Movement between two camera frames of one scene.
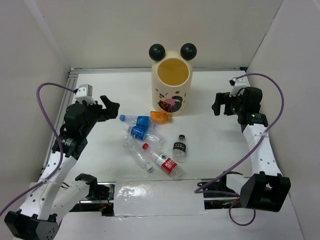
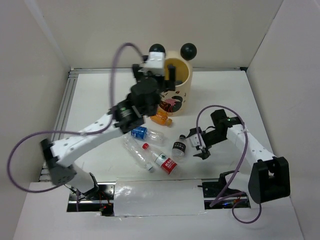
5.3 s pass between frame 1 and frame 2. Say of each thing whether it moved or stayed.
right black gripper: moved
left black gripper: moved
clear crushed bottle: stayed
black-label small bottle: stayed
